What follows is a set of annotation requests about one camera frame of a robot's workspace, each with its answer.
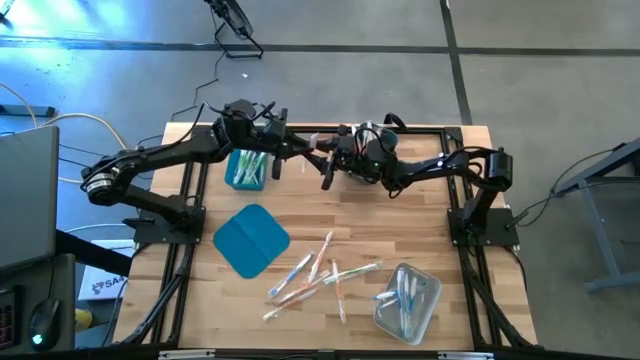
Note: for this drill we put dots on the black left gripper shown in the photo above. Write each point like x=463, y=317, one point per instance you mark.
x=250, y=130

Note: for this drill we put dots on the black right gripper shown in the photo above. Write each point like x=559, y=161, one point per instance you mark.
x=367, y=162

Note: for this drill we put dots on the green toothbrush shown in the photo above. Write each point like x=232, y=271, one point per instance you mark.
x=250, y=170
x=244, y=167
x=263, y=160
x=257, y=170
x=238, y=170
x=350, y=272

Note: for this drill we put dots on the blue bin lid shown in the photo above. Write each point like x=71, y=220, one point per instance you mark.
x=250, y=240

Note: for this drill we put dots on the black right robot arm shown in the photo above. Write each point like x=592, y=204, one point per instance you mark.
x=435, y=167

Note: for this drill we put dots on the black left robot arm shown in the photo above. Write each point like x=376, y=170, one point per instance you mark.
x=165, y=152

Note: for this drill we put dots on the turquoise plastic bin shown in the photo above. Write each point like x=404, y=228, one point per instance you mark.
x=228, y=177

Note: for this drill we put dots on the black table clamp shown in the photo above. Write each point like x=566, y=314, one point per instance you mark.
x=395, y=120

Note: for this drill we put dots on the white printed cardboard box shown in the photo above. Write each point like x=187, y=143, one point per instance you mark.
x=100, y=287

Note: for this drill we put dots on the black side desk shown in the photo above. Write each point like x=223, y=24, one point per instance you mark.
x=65, y=285

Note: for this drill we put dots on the black floor bar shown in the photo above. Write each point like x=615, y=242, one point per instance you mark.
x=25, y=110

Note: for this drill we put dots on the grey laptop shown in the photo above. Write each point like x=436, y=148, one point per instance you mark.
x=27, y=200

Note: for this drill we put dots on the small yellow object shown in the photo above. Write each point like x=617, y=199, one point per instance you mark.
x=82, y=320

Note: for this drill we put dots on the black computer mouse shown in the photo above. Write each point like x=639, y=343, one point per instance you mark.
x=44, y=325

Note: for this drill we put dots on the black keyboard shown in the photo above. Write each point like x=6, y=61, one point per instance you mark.
x=7, y=320

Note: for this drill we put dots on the grey desk frame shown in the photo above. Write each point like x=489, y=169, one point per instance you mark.
x=600, y=260

